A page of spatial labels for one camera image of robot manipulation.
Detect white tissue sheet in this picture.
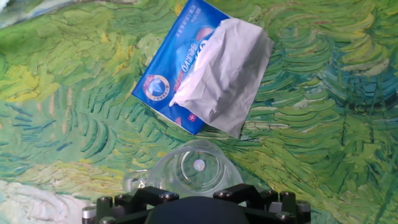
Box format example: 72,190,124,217
169,17,275,139

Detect clear plastic cup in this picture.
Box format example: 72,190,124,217
123,139,245,200

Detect blue tissue pack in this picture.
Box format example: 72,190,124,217
131,0,233,136

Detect painted landscape tablecloth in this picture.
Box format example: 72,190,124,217
0,0,398,224

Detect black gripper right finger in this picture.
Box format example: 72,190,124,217
213,183,312,224

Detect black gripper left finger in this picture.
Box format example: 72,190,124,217
82,185,180,224

